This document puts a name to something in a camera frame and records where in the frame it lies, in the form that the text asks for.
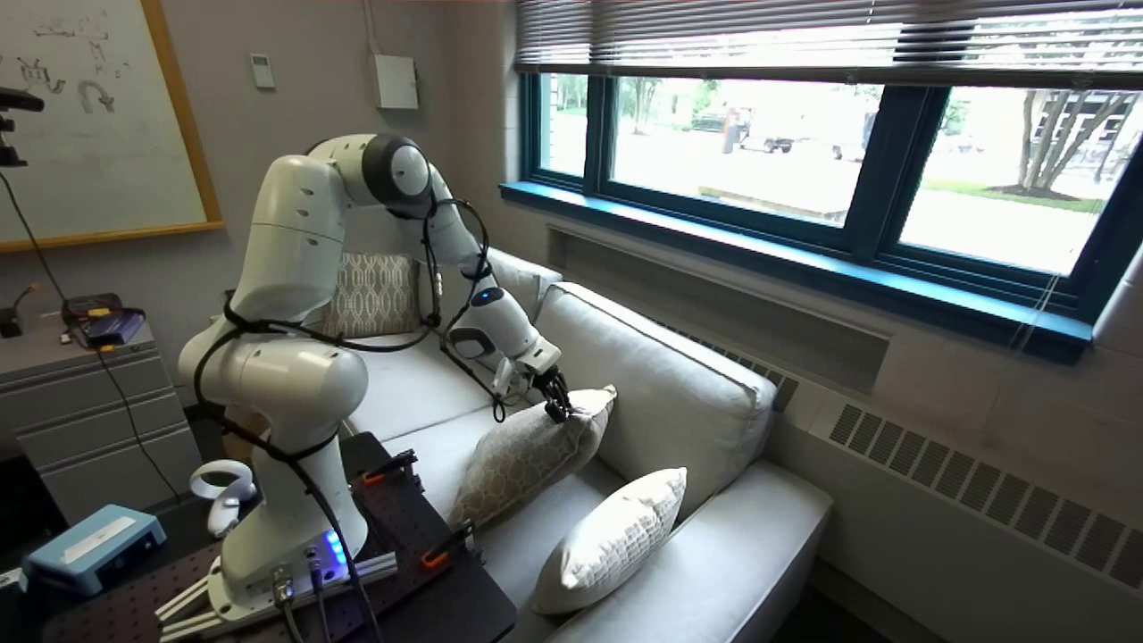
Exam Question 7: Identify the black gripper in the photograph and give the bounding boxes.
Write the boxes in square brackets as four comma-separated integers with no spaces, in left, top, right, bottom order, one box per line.
[529,363,578,428]

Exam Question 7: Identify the hexagon patterned beige pillow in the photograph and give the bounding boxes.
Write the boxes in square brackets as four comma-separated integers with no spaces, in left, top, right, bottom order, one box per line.
[446,382,623,537]

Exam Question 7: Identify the plain cream pillow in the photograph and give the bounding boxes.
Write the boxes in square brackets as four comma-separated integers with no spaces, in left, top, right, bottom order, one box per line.
[529,463,693,619]

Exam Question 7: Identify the grey sofa seat cushion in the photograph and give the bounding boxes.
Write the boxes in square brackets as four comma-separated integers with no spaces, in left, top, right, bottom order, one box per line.
[389,402,671,615]
[339,327,506,447]

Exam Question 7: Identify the orange black clamp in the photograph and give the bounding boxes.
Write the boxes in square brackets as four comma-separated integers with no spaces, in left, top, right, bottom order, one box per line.
[414,526,484,578]
[355,447,426,491]

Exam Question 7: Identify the black robot table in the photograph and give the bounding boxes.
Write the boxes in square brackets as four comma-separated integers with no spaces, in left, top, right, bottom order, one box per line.
[34,428,521,643]

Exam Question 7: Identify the diamond patterned cushion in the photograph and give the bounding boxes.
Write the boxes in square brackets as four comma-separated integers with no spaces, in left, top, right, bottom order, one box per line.
[320,251,429,341]

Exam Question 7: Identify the grey fabric sofa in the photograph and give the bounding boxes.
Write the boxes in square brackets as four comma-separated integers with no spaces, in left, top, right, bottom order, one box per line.
[316,244,836,643]

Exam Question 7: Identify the small white thermostat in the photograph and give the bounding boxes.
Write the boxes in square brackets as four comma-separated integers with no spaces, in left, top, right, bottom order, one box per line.
[246,48,283,97]

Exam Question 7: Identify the dark device with orange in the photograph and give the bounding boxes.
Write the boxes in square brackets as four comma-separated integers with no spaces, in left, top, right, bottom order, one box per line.
[61,288,154,352]

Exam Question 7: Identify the grey drawer cabinet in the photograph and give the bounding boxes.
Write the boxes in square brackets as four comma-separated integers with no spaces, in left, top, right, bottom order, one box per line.
[0,309,209,528]

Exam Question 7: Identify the grey slatted window blind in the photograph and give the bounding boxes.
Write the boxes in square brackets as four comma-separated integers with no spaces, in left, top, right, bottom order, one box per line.
[510,0,1143,90]

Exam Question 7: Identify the light blue box device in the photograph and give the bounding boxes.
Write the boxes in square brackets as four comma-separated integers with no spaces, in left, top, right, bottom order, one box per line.
[22,498,171,599]

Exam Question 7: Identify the wood framed whiteboard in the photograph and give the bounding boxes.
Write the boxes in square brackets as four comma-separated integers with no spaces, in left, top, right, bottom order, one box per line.
[0,0,228,258]

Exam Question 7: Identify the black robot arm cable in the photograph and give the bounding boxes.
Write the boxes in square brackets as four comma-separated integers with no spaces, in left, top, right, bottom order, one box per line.
[195,194,505,479]

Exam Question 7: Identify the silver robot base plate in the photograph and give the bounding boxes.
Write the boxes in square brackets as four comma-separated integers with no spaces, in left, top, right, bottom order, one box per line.
[154,546,403,643]

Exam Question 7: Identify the white wall box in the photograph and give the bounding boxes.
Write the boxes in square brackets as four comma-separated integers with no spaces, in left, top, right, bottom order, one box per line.
[371,45,426,117]

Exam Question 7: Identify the wide teal window frame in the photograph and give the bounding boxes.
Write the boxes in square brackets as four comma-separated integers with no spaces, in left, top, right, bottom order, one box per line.
[498,64,1143,363]

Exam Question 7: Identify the wall baseboard radiator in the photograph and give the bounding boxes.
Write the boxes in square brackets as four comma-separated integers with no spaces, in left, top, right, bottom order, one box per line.
[762,352,1143,599]

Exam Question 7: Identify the black camera on tripod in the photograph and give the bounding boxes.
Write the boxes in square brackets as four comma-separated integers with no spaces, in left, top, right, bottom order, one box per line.
[0,82,49,170]

